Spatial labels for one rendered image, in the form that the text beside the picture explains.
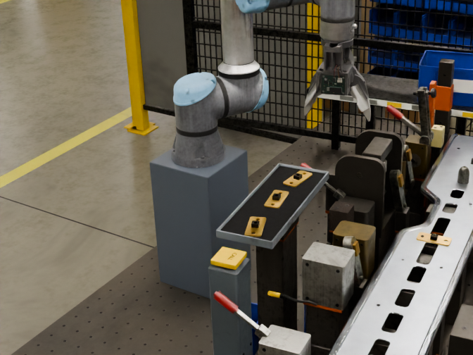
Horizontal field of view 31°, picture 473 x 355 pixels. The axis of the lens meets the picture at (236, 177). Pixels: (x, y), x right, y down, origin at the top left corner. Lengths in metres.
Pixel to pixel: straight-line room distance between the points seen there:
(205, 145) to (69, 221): 2.16
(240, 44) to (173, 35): 2.66
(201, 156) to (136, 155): 2.70
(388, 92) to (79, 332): 1.35
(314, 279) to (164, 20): 3.23
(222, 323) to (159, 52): 3.32
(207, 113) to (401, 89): 0.96
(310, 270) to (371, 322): 0.18
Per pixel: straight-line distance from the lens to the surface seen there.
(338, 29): 1.90
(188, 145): 2.37
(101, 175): 4.87
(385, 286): 2.06
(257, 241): 1.91
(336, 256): 1.96
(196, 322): 2.45
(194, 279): 2.54
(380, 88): 3.10
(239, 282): 1.86
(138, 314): 2.51
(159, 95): 5.21
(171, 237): 2.51
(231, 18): 2.33
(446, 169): 2.61
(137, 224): 4.35
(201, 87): 2.32
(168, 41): 5.04
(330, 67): 1.93
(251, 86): 2.38
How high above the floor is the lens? 2.16
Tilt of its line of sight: 27 degrees down
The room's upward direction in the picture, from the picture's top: 2 degrees counter-clockwise
